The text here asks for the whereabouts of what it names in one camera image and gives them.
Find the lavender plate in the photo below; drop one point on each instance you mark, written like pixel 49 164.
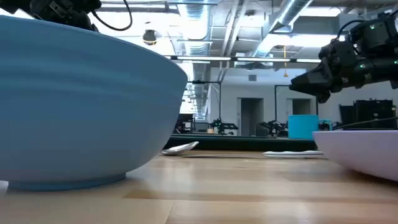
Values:
pixel 363 149

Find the turquoise mug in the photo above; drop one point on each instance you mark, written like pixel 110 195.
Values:
pixel 303 126

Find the black ceiling camera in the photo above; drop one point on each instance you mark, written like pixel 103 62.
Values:
pixel 150 37

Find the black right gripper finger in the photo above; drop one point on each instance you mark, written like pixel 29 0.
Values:
pixel 315 74
pixel 314 88

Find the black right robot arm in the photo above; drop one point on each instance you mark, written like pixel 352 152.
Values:
pixel 379 40

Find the dark green tray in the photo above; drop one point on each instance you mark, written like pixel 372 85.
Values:
pixel 236 143

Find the black cabinet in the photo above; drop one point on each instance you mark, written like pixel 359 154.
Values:
pixel 373 113

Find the ceiling light strip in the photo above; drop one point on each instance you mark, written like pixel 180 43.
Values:
pixel 248 59

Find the ribbed silver ventilation duct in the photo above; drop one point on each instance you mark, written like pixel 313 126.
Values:
pixel 289 15
pixel 196 25

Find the blue bowl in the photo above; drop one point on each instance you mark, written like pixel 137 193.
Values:
pixel 77 109

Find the black gantry frame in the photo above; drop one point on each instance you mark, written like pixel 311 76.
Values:
pixel 205 82
pixel 275 102

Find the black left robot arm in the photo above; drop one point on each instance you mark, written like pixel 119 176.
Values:
pixel 11 4

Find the background black robot arm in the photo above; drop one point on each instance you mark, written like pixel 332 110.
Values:
pixel 224 126
pixel 273 127

